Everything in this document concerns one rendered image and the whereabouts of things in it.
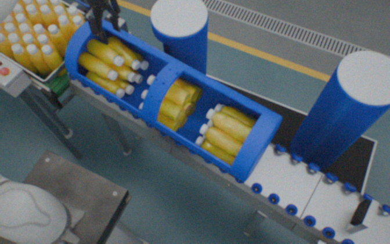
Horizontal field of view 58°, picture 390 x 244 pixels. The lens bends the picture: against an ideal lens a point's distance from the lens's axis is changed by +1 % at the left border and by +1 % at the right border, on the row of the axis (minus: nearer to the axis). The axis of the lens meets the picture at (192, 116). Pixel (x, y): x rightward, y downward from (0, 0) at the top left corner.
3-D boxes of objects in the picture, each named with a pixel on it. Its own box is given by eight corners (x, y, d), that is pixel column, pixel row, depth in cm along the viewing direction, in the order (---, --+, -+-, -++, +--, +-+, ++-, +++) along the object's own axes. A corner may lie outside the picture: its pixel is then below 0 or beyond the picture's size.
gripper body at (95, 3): (95, 2, 109) (102, 22, 117) (112, -15, 112) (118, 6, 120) (76, -8, 111) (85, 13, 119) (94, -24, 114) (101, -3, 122)
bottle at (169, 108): (186, 108, 141) (154, 89, 146) (180, 107, 135) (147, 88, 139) (179, 122, 142) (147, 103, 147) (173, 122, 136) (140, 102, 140)
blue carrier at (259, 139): (241, 190, 140) (249, 169, 114) (77, 88, 162) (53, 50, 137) (274, 135, 150) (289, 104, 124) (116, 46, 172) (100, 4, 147)
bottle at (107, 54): (94, 54, 156) (119, 69, 149) (83, 50, 150) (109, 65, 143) (100, 40, 155) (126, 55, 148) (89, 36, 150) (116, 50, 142)
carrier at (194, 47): (187, 78, 258) (157, 100, 250) (182, -15, 180) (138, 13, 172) (213, 103, 248) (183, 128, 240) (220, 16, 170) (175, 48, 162)
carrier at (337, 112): (335, 173, 224) (332, 133, 237) (410, 110, 146) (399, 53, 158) (289, 169, 226) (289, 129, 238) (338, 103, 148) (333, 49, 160)
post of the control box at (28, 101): (78, 160, 247) (8, 84, 158) (73, 157, 248) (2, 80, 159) (81, 155, 249) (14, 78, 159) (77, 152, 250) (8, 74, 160)
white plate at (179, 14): (181, -16, 179) (182, -15, 180) (138, 11, 171) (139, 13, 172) (219, 14, 169) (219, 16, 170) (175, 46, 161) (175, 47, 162)
